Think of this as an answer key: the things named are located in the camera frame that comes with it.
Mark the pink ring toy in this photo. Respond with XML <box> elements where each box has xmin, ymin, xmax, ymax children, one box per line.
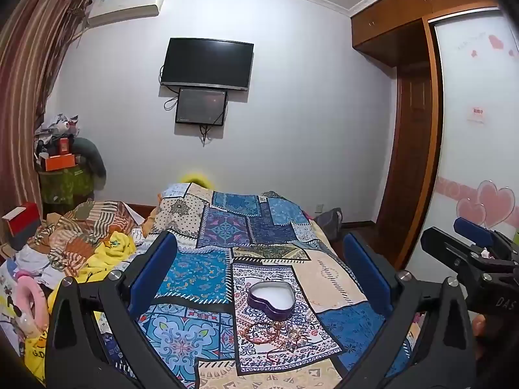
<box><xmin>15</xmin><ymin>281</ymin><xmax>53</xmax><ymax>339</ymax></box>

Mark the black wall television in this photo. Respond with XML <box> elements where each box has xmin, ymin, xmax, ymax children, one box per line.
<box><xmin>159</xmin><ymin>37</ymin><xmax>255</xmax><ymax>92</ymax></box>

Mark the dark backpack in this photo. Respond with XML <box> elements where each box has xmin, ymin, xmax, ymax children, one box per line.
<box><xmin>313</xmin><ymin>207</ymin><xmax>344</xmax><ymax>241</ymax></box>

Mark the red and white box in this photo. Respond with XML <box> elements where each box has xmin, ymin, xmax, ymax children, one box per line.
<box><xmin>2</xmin><ymin>202</ymin><xmax>42</xmax><ymax>239</ymax></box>

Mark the small black wall monitor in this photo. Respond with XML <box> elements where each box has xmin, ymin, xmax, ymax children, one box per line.
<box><xmin>175</xmin><ymin>88</ymin><xmax>228</xmax><ymax>126</ymax></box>

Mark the purple heart-shaped tin box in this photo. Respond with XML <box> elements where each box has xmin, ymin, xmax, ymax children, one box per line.
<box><xmin>247</xmin><ymin>282</ymin><xmax>295</xmax><ymax>321</ymax></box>

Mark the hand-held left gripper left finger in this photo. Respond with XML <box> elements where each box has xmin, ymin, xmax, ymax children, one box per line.
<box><xmin>44</xmin><ymin>230</ymin><xmax>201</xmax><ymax>389</ymax></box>

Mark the green printed bag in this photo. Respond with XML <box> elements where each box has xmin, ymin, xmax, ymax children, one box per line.
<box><xmin>39</xmin><ymin>165</ymin><xmax>97</xmax><ymax>208</ymax></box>

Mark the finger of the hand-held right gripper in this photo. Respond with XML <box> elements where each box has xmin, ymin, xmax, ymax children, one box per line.
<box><xmin>453</xmin><ymin>217</ymin><xmax>519</xmax><ymax>254</ymax></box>
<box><xmin>419</xmin><ymin>227</ymin><xmax>493</xmax><ymax>280</ymax></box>

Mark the white air conditioner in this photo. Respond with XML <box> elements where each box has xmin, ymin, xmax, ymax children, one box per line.
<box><xmin>87</xmin><ymin>0</ymin><xmax>168</xmax><ymax>30</ymax></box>

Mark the brown striped curtain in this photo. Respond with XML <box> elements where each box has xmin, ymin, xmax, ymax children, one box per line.
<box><xmin>0</xmin><ymin>0</ymin><xmax>93</xmax><ymax>228</ymax></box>

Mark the yellow pillow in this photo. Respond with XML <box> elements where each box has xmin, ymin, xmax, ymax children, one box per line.
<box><xmin>179</xmin><ymin>171</ymin><xmax>212</xmax><ymax>190</ymax></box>

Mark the wooden overhead cabinet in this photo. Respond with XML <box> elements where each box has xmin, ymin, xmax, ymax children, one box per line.
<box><xmin>349</xmin><ymin>0</ymin><xmax>500</xmax><ymax>66</ymax></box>

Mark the person's right hand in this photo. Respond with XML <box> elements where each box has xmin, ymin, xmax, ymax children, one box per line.
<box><xmin>471</xmin><ymin>314</ymin><xmax>489</xmax><ymax>347</ymax></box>

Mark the orange cardboard box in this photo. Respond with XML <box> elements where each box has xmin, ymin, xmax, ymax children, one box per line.
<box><xmin>44</xmin><ymin>153</ymin><xmax>78</xmax><ymax>172</ymax></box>

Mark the orange striped quilt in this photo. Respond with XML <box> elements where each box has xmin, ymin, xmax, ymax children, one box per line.
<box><xmin>28</xmin><ymin>198</ymin><xmax>143</xmax><ymax>274</ymax></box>

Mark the brown wooden door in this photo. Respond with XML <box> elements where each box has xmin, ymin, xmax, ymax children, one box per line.
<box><xmin>374</xmin><ymin>18</ymin><xmax>443</xmax><ymax>271</ymax></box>

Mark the pile of clutter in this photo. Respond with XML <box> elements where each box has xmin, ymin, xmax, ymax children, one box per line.
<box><xmin>34</xmin><ymin>112</ymin><xmax>80</xmax><ymax>159</ymax></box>

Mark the red beaded bracelet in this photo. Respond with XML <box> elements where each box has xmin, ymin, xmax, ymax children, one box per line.
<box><xmin>242</xmin><ymin>321</ymin><xmax>281</xmax><ymax>344</ymax></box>

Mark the patchwork printed blanket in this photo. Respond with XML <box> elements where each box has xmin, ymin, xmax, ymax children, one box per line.
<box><xmin>134</xmin><ymin>182</ymin><xmax>412</xmax><ymax>389</ymax></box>

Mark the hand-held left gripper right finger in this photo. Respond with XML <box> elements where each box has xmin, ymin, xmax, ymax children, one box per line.
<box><xmin>341</xmin><ymin>231</ymin><xmax>477</xmax><ymax>389</ymax></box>

